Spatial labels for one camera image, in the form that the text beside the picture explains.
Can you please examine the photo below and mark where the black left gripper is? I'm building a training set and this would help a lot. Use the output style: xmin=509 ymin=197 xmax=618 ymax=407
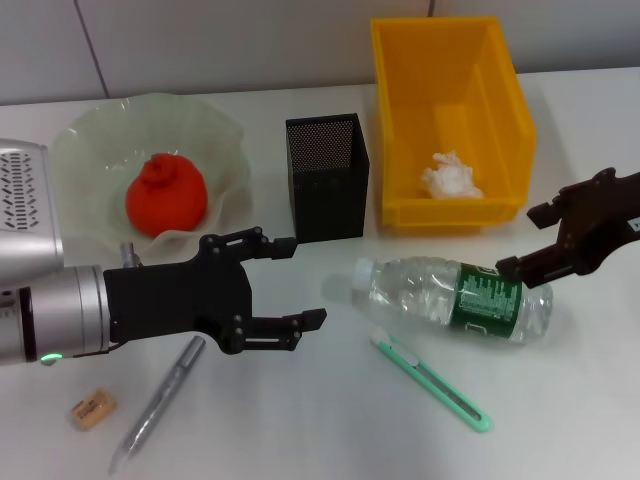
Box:
xmin=101 ymin=225 xmax=329 ymax=354

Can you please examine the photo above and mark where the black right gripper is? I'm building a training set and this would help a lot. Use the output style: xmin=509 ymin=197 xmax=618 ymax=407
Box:
xmin=495 ymin=168 xmax=640 ymax=290

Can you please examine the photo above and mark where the white paper ball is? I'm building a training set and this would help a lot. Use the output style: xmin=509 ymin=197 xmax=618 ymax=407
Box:
xmin=418 ymin=148 xmax=486 ymax=199

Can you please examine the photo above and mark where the clear water bottle green label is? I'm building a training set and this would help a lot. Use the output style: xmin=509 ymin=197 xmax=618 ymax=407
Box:
xmin=349 ymin=255 xmax=556 ymax=346

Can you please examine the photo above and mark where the red-orange toy orange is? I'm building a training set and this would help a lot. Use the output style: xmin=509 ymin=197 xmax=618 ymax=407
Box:
xmin=124 ymin=152 xmax=211 ymax=238

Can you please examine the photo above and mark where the black mesh pen holder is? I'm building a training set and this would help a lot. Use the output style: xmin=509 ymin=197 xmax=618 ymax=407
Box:
xmin=285 ymin=112 xmax=372 ymax=245

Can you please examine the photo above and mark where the silver clear pen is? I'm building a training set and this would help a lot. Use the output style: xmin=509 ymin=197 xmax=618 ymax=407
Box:
xmin=108 ymin=334 xmax=208 ymax=476

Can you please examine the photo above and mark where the mint green utility knife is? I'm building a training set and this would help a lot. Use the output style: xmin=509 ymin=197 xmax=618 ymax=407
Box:
xmin=369 ymin=333 xmax=496 ymax=434

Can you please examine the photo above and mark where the tan eraser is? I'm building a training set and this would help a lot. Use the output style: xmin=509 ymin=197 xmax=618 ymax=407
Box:
xmin=67 ymin=385 xmax=120 ymax=432

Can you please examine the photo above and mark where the pale green glass fruit plate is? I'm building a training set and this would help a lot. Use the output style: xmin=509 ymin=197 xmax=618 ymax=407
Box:
xmin=49 ymin=91 xmax=253 ymax=254

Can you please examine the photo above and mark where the yellow plastic bin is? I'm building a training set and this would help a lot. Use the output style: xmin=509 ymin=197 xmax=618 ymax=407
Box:
xmin=369 ymin=15 xmax=538 ymax=233

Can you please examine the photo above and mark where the left arm cable with plugs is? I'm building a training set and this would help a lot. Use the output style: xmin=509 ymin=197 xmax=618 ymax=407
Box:
xmin=71 ymin=241 xmax=142 ymax=360

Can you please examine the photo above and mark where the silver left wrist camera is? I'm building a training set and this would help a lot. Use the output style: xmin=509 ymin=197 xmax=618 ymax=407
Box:
xmin=0 ymin=138 xmax=66 ymax=274

